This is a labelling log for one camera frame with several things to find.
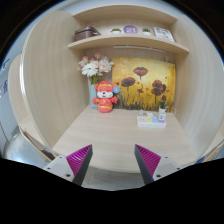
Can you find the light blue vase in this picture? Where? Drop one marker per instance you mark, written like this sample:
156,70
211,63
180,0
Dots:
93,93

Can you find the small green plant right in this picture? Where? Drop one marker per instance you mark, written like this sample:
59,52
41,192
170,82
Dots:
146,31

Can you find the white framed picture card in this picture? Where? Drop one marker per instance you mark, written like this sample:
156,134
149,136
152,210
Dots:
163,33

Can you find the brown box on shelf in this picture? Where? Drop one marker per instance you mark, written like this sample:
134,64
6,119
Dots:
86,32

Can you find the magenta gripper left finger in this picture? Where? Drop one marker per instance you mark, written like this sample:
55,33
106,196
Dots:
72,167

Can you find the pink white flower bouquet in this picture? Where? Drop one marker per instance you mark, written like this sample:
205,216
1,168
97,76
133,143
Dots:
94,67

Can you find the small green plant left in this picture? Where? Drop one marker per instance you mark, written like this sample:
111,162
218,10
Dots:
116,31

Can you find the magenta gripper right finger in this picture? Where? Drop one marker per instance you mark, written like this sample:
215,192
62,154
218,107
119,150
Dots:
152,166

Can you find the small green plant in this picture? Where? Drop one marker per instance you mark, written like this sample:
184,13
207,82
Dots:
146,31
116,31

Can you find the purple round number sign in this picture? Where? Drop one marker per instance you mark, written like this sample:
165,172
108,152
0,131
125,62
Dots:
130,29

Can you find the colourful block desk calendar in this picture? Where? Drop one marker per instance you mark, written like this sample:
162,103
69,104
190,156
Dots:
150,122

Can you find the small white potted plant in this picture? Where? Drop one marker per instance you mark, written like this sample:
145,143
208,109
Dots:
162,110

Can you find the red plush mascot toy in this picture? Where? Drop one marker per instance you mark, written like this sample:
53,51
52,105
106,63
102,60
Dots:
105,98

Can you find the yellow poppy flower painting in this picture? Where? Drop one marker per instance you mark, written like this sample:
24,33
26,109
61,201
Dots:
143,83

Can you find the wooden wall shelf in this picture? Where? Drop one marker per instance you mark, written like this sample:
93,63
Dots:
128,40

